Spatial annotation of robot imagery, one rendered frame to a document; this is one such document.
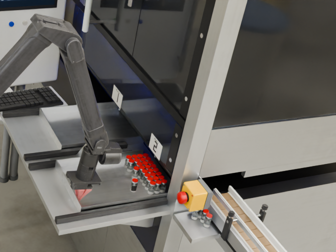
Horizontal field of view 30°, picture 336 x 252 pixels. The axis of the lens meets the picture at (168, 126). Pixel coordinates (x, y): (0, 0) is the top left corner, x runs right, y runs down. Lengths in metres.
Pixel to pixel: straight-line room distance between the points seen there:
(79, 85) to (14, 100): 0.94
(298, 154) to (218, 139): 0.40
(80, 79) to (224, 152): 0.58
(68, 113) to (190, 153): 0.71
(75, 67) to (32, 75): 1.12
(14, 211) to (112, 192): 1.30
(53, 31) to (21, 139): 0.80
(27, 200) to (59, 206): 1.40
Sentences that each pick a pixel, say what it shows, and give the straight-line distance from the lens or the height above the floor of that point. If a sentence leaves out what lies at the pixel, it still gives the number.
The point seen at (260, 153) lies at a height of 1.09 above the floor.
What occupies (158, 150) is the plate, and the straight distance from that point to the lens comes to 2.18.
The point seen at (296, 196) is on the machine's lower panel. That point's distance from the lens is 2.48.
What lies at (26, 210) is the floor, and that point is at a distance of 3.41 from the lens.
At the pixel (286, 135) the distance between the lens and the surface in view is 2.22.
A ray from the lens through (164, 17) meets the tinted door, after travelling 2.10.
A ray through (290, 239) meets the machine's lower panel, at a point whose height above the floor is 0.60.
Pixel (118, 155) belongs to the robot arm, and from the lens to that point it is 2.01.
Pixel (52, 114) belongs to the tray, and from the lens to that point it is 2.53.
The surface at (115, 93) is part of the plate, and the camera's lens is 2.46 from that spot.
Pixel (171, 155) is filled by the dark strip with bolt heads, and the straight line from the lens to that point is 2.10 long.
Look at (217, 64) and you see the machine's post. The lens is 1.86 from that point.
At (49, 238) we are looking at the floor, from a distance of 3.27.
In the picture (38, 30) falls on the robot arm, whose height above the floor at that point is 1.54.
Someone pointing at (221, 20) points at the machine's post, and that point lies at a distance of 1.80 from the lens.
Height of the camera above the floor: 2.22
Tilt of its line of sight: 31 degrees down
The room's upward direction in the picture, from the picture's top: 13 degrees clockwise
